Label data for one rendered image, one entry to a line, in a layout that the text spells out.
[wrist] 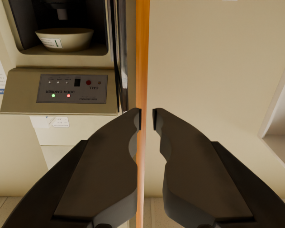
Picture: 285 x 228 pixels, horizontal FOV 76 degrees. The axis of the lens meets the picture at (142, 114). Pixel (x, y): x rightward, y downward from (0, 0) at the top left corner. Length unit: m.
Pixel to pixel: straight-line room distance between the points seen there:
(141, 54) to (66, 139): 0.44
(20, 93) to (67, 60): 0.16
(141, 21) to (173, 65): 0.60
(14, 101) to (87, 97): 0.20
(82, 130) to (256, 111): 1.03
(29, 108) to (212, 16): 0.86
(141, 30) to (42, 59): 0.31
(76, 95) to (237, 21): 0.83
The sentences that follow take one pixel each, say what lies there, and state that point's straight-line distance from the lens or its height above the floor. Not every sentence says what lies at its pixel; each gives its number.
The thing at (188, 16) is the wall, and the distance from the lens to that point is 1.00.
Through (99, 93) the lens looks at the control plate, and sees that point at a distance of 0.53.
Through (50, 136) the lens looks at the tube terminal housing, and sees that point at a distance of 0.76.
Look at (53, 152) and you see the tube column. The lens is 0.81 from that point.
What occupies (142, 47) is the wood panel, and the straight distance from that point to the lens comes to 0.46.
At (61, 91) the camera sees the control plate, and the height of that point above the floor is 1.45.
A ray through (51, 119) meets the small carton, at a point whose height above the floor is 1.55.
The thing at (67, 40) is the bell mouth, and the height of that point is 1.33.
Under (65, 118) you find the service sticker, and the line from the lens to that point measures 0.69.
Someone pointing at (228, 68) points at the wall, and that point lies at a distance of 1.12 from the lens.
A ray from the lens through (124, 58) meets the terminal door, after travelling 0.23.
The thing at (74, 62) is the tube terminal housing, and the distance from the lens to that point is 0.59.
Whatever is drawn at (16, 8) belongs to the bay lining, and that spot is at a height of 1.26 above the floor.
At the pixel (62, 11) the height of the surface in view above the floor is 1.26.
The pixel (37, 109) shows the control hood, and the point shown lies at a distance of 0.57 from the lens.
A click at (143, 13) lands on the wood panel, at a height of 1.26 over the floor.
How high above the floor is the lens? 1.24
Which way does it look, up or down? 31 degrees up
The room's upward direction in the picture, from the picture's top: 179 degrees counter-clockwise
